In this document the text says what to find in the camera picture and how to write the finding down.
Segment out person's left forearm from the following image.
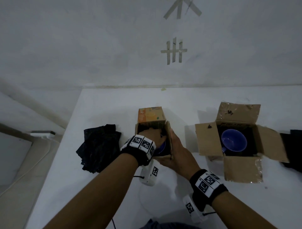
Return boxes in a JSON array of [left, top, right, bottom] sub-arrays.
[[31, 153, 140, 229]]

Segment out orange cardboard box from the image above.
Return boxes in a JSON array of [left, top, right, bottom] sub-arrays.
[[135, 106, 174, 161]]

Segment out fanned tape strips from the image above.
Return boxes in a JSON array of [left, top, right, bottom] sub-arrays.
[[163, 0, 203, 20]]

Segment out black right wristband with markers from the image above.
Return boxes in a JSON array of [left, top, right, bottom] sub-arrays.
[[189, 169, 229, 212]]

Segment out black wristband with markers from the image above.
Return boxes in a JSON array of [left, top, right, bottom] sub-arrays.
[[189, 169, 229, 212], [120, 134, 157, 167]]

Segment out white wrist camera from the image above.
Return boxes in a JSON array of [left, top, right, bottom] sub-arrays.
[[183, 195, 208, 224], [139, 159, 160, 187]]

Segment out person's left hand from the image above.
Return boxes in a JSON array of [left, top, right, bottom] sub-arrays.
[[138, 128, 167, 148]]

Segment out crossed tape strips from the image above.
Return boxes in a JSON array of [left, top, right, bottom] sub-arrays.
[[160, 37, 188, 65]]

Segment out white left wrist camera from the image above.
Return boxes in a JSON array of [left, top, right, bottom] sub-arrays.
[[139, 159, 160, 187]]

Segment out blue cup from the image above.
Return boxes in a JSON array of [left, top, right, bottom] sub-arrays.
[[221, 129, 248, 156], [154, 141, 167, 156]]

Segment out white power strip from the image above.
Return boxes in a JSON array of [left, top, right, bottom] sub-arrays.
[[30, 130, 56, 140]]

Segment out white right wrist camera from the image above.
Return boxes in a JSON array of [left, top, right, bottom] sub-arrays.
[[183, 195, 208, 224]]

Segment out white power cable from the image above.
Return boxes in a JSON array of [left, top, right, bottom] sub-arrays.
[[0, 139, 52, 197]]

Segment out person's right hand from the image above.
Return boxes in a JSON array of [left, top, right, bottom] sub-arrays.
[[156, 128, 201, 182]]

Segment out black left wristband with markers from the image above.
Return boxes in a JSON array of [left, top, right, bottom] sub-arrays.
[[120, 134, 157, 167]]

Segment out person's right forearm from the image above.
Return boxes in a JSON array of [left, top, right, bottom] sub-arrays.
[[212, 187, 285, 229]]

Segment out brown open cardboard box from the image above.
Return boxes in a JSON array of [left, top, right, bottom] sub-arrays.
[[195, 102, 290, 184]]

